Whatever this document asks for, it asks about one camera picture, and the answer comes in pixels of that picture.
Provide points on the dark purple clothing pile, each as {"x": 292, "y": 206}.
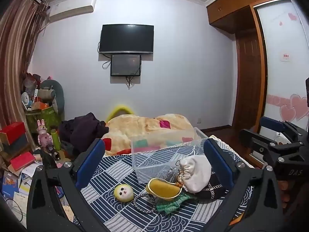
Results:
{"x": 78, "y": 134}

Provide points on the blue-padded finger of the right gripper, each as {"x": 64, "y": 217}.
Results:
{"x": 276, "y": 125}

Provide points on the red box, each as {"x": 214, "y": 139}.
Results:
{"x": 12, "y": 132}

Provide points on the clear plastic storage box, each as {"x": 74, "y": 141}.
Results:
{"x": 154, "y": 154}

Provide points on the white air conditioner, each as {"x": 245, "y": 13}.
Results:
{"x": 71, "y": 8}

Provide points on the yellow green sponge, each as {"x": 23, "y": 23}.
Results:
{"x": 163, "y": 189}

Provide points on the wooden wardrobe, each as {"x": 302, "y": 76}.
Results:
{"x": 238, "y": 17}

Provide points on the green cardboard box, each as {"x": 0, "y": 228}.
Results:
{"x": 51, "y": 118}

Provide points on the grey dinosaur plush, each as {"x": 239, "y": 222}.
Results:
{"x": 51, "y": 91}

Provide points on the green bottle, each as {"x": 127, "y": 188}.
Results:
{"x": 56, "y": 139}

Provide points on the yellow plush pillow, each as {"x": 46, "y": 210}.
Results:
{"x": 119, "y": 110}

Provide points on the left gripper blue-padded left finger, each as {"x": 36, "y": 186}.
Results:
{"x": 44, "y": 209}

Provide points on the large wall television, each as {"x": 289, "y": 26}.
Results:
{"x": 126, "y": 38}

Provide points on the beige patterned fleece blanket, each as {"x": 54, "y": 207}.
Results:
{"x": 124, "y": 127}

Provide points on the striped brown curtain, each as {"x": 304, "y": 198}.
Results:
{"x": 20, "y": 27}

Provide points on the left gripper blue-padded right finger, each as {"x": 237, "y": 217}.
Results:
{"x": 264, "y": 209}

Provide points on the yellow round face plush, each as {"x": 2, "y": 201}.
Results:
{"x": 124, "y": 193}

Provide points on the small wall monitor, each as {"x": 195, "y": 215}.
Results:
{"x": 125, "y": 66}

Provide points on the green mesh cloth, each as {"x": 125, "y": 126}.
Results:
{"x": 168, "y": 206}

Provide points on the white drawstring pouch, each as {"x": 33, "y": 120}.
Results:
{"x": 195, "y": 173}

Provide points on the red book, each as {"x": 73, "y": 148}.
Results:
{"x": 21, "y": 161}

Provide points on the blue white patterned bedsheet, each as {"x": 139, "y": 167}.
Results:
{"x": 140, "y": 214}

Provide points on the black pouch with silver chain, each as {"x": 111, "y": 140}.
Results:
{"x": 213, "y": 191}

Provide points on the pink rabbit toy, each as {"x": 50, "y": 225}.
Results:
{"x": 44, "y": 138}

